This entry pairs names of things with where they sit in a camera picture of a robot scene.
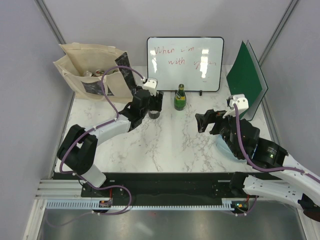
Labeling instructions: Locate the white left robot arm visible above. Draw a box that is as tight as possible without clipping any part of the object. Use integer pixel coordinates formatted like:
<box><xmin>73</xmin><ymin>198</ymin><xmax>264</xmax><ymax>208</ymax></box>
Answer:
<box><xmin>57</xmin><ymin>88</ymin><xmax>164</xmax><ymax>197</ymax></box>

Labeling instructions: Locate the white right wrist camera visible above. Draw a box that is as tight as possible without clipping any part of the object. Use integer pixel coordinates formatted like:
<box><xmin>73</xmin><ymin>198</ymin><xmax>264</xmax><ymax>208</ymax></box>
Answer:
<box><xmin>222</xmin><ymin>94</ymin><xmax>249</xmax><ymax>119</ymax></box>

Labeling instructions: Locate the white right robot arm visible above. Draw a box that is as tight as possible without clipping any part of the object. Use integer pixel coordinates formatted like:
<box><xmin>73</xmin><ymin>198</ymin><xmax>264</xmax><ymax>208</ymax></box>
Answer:
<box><xmin>195</xmin><ymin>109</ymin><xmax>320</xmax><ymax>222</ymax></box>

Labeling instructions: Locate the small whiteboard black frame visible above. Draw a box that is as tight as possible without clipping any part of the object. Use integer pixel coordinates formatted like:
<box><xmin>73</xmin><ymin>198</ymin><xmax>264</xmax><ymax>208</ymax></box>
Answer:
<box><xmin>147</xmin><ymin>36</ymin><xmax>225</xmax><ymax>92</ymax></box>

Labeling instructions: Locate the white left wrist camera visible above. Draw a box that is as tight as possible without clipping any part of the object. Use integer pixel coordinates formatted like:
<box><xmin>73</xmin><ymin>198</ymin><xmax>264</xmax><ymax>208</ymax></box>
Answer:
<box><xmin>141</xmin><ymin>77</ymin><xmax>158</xmax><ymax>91</ymax></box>

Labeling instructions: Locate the beige canvas tote bag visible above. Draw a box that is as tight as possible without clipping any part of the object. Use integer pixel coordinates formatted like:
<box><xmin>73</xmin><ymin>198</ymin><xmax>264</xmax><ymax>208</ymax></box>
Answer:
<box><xmin>53</xmin><ymin>42</ymin><xmax>137</xmax><ymax>104</ymax></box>

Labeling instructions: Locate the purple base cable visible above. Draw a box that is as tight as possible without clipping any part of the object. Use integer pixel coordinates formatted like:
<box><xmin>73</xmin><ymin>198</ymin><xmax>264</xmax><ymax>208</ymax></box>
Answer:
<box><xmin>231</xmin><ymin>194</ymin><xmax>258</xmax><ymax>217</ymax></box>
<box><xmin>46</xmin><ymin>174</ymin><xmax>132</xmax><ymax>228</ymax></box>

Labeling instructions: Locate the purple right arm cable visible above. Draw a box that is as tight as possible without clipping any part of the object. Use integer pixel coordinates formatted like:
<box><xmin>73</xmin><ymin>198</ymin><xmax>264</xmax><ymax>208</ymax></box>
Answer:
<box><xmin>233</xmin><ymin>104</ymin><xmax>320</xmax><ymax>183</ymax></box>

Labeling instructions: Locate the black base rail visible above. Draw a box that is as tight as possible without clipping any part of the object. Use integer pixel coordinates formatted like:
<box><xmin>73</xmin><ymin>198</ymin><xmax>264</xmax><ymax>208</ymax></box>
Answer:
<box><xmin>81</xmin><ymin>172</ymin><xmax>247</xmax><ymax>205</ymax></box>

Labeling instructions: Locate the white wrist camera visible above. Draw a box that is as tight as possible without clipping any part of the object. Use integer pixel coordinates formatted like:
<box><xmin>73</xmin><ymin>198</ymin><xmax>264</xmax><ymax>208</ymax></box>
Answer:
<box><xmin>141</xmin><ymin>77</ymin><xmax>158</xmax><ymax>91</ymax></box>
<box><xmin>222</xmin><ymin>94</ymin><xmax>249</xmax><ymax>119</ymax></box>

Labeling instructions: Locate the white slotted cable duct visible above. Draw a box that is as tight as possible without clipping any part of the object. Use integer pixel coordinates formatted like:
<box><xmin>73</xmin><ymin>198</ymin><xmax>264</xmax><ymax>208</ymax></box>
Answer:
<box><xmin>45</xmin><ymin>199</ymin><xmax>240</xmax><ymax>211</ymax></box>

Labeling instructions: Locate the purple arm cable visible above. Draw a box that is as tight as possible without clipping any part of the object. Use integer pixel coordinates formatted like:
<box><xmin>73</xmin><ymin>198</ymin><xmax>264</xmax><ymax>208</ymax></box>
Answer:
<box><xmin>233</xmin><ymin>104</ymin><xmax>320</xmax><ymax>183</ymax></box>
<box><xmin>59</xmin><ymin>65</ymin><xmax>147</xmax><ymax>174</ymax></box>

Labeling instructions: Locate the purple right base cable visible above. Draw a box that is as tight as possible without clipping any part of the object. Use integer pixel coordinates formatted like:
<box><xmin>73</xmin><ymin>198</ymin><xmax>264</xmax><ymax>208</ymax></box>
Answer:
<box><xmin>231</xmin><ymin>194</ymin><xmax>258</xmax><ymax>217</ymax></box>

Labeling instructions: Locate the green folder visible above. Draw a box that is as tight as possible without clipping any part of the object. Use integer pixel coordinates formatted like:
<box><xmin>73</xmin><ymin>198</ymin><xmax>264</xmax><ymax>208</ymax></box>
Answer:
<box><xmin>226</xmin><ymin>41</ymin><xmax>268</xmax><ymax>121</ymax></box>

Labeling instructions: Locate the Coca-Cola glass bottle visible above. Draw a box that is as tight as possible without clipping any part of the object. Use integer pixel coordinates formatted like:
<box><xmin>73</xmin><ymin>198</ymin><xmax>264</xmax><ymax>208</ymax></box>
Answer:
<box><xmin>148</xmin><ymin>110</ymin><xmax>160</xmax><ymax>120</ymax></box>

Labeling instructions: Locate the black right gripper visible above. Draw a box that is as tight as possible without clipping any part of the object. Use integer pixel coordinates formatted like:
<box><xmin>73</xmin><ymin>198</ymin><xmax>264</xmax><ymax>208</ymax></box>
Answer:
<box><xmin>194</xmin><ymin>108</ymin><xmax>242</xmax><ymax>158</ymax></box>

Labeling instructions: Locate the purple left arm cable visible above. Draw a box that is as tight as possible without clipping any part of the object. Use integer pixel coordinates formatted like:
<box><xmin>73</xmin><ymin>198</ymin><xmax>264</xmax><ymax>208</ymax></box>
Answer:
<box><xmin>59</xmin><ymin>65</ymin><xmax>147</xmax><ymax>174</ymax></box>

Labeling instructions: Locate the light blue face mask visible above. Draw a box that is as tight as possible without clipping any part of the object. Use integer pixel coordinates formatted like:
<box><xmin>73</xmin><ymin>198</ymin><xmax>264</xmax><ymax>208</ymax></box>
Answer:
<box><xmin>216</xmin><ymin>136</ymin><xmax>240</xmax><ymax>162</ymax></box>

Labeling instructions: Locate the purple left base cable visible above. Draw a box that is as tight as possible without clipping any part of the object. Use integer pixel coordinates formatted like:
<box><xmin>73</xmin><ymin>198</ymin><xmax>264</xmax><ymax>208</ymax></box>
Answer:
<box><xmin>46</xmin><ymin>174</ymin><xmax>132</xmax><ymax>228</ymax></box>

